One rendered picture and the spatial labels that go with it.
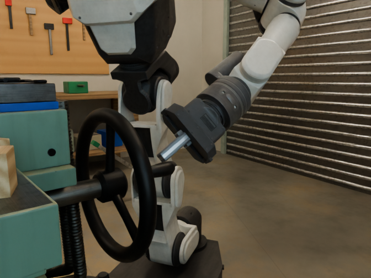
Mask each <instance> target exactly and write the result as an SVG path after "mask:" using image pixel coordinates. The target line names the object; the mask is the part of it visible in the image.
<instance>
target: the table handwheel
mask: <svg viewBox="0 0 371 278"><path fill-rule="evenodd" d="M101 123H106V156H105V170H100V171H96V172H95V174H94V176H93V178H92V179H90V177H89V148H90V144H91V139H92V136H93V133H94V131H95V129H96V128H97V126H98V125H99V124H101ZM115 132H116V133H117V134H118V135H119V137H120V138H121V140H122V142H123V144H124V145H125V148H126V150H127V152H128V154H129V157H130V160H131V163H132V166H133V169H134V173H135V178H136V183H137V189H138V195H139V224H138V228H137V227H136V225H135V223H134V221H133V219H132V218H131V216H130V214H129V212H128V209H127V208H126V205H125V203H124V201H123V199H122V198H124V197H125V195H126V193H127V191H128V180H127V178H126V175H125V173H124V172H123V171H122V170H121V169H120V168H117V167H116V168H115ZM75 162H76V179H77V184H76V185H73V186H68V187H65V188H59V189H55V190H49V191H45V193H46V194H47V195H48V196H49V197H51V198H52V199H53V200H54V201H55V202H56V203H57V204H58V207H63V206H67V205H71V204H75V203H78V202H81V205H82V208H83V212H84V215H85V217H86V220H87V223H88V225H89V227H90V229H91V231H92V233H93V235H94V237H95V239H96V241H97V242H98V244H99V245H100V246H101V248H102V249H103V250H104V251H105V252H106V253H107V254H108V255H109V256H110V257H111V258H113V259H114V260H116V261H119V262H122V263H131V262H134V261H136V260H138V259H140V258H141V257H142V256H143V255H144V254H145V253H146V251H147V250H148V248H149V246H150V244H151V242H152V239H153V235H154V232H155V228H156V219H157V197H156V187H155V180H154V177H153V172H152V168H151V164H150V160H149V157H148V155H147V152H146V150H145V147H144V144H143V142H142V140H141V138H140V136H139V135H138V133H137V132H136V130H135V129H134V127H133V125H132V124H131V123H130V122H129V121H128V120H127V119H126V118H125V117H124V116H123V115H122V114H121V113H119V112H117V111H115V110H113V109H110V108H99V109H96V110H93V111H92V112H91V113H90V114H88V115H87V117H86V118H85V120H84V121H83V123H82V125H81V128H80V130H79V133H78V137H77V144H76V159H75ZM95 198H96V199H97V200H99V201H100V202H101V203H105V202H110V201H113V203H114V205H115V207H116V209H117V210H118V212H119V214H120V216H121V218H122V219H123V222H124V224H125V226H126V228H127V230H128V232H129V234H130V237H131V239H132V241H133V242H132V244H131V245H130V246H128V247H124V246H122V245H120V244H119V243H117V242H116V241H115V240H114V239H113V238H112V236H111V235H110V234H109V232H108V231H107V229H106V228H105V226H104V224H103V222H102V220H101V218H100V215H99V213H98V210H97V207H96V204H95V202H94V199H95Z"/></svg>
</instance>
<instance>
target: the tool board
mask: <svg viewBox="0 0 371 278"><path fill-rule="evenodd" d="M0 73H46V74H109V64H107V63H106V62H105V61H104V60H103V59H102V58H101V57H100V55H99V54H98V52H97V50H96V48H95V46H94V44H93V41H92V39H91V37H90V35H89V33H88V31H87V29H86V27H85V25H84V24H82V23H81V22H79V21H78V20H76V19H75V18H73V16H72V14H71V12H70V9H68V10H66V11H65V12H63V13H62V14H61V15H59V14H57V13H56V12H55V11H54V10H52V9H51V8H50V7H49V6H48V5H47V3H46V1H45V0H0Z"/></svg>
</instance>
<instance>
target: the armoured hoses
mask: <svg viewBox="0 0 371 278"><path fill-rule="evenodd" d="M56 101H57V102H58V103H59V108H61V109H66V110H67V120H68V136H69V145H70V161H71V162H70V165H72V166H74V167H75V165H74V158H73V157H74V155H73V151H72V150H73V148H72V146H73V145H72V144H71V143H72V141H71V139H72V137H71V135H72V134H71V133H70V132H71V130H70V128H71V127H70V126H69V125H70V122H69V120H70V119H69V118H68V117H69V114H70V111H69V105H68V100H60V99H56ZM79 207H80V206H79V202H78V203H75V204H71V205H67V206H63V207H59V217H60V218H59V220H60V226H61V227H60V228H61V234H62V236H61V237H62V243H63V244H62V245H63V251H64V260H65V263H64V264H61V265H58V266H55V267H53V268H50V269H47V270H46V274H45V276H46V277H47V278H52V277H58V276H64V277H58V278H86V277H87V269H86V267H87V266H86V260H85V259H86V257H85V254H84V253H85V251H84V242H83V233H82V227H81V226H82V225H81V218H80V217H81V215H80V208H79ZM71 273H74V274H73V275H69V274H71ZM65 275H68V276H65Z"/></svg>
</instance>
